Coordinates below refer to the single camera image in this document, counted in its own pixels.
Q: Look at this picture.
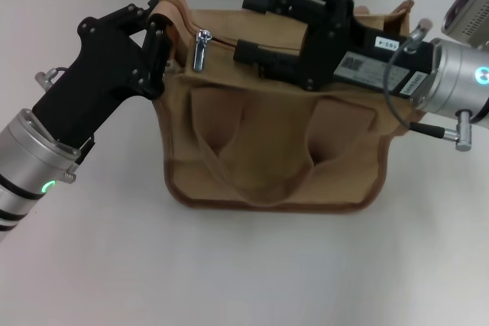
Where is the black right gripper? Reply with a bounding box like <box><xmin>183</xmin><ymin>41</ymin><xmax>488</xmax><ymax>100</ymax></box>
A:
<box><xmin>232</xmin><ymin>0</ymin><xmax>436</xmax><ymax>100</ymax></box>

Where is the silver metal zipper pull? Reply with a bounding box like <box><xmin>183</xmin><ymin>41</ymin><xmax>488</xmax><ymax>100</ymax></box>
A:
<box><xmin>193</xmin><ymin>28</ymin><xmax>211</xmax><ymax>73</ymax></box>

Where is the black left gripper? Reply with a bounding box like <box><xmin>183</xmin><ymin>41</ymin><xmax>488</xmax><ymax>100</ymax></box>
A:
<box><xmin>30</xmin><ymin>0</ymin><xmax>175</xmax><ymax>150</ymax></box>

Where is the left arm grey connector cable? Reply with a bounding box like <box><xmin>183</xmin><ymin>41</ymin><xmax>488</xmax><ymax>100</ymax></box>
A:
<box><xmin>34</xmin><ymin>67</ymin><xmax>96</xmax><ymax>184</ymax></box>

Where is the khaki canvas food bag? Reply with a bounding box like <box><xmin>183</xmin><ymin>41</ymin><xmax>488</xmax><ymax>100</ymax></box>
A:
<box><xmin>151</xmin><ymin>0</ymin><xmax>431</xmax><ymax>212</ymax></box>

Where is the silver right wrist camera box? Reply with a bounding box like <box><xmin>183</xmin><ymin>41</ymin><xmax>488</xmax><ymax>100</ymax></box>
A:
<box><xmin>441</xmin><ymin>0</ymin><xmax>489</xmax><ymax>52</ymax></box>

